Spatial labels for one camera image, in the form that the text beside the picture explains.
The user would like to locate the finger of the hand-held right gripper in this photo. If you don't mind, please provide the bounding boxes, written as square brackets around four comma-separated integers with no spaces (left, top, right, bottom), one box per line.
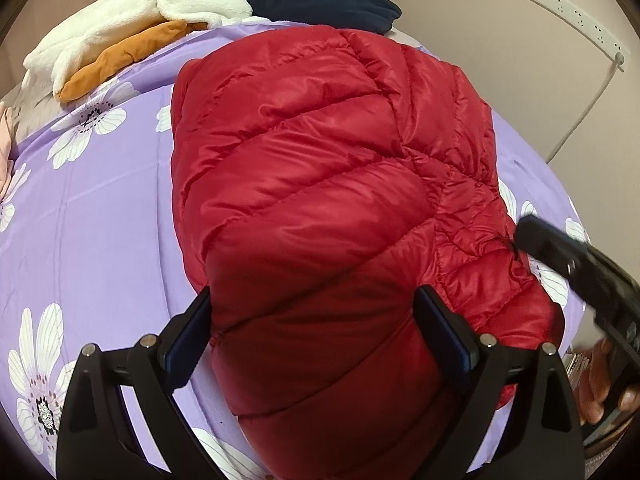
[514,214,596,292]

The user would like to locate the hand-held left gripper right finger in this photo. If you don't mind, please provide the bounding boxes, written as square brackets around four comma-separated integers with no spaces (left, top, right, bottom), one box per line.
[415,284,586,480]

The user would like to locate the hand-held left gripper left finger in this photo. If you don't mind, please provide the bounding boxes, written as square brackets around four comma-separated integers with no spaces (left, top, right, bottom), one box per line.
[56,285,213,480]

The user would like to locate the red puffer jacket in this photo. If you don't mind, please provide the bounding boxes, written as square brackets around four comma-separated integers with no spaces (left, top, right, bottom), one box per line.
[170,26,567,480]

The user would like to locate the person's right hand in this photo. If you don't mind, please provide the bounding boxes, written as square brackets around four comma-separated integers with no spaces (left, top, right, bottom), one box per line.
[579,337,640,426]

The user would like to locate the purple floral bedsheet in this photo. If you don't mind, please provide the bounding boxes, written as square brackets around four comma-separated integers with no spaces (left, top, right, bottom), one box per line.
[0,15,592,480]

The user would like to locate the white power strip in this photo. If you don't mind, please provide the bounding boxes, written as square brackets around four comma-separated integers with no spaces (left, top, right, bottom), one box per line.
[527,0,629,67]

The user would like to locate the pink clothing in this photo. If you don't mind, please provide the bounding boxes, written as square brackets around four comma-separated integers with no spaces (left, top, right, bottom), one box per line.
[0,101,16,197]

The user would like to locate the orange garment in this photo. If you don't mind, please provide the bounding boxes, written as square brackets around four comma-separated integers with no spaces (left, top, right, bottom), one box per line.
[59,20,208,102]

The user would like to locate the navy blue garment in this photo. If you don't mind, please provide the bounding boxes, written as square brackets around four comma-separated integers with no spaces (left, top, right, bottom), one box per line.
[245,0,402,37]

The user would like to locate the white fleece garment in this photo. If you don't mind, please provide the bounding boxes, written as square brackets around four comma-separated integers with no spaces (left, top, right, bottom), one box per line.
[23,0,253,99]

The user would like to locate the white power cable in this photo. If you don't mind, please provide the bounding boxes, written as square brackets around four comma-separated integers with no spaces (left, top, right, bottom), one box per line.
[545,54,626,164]

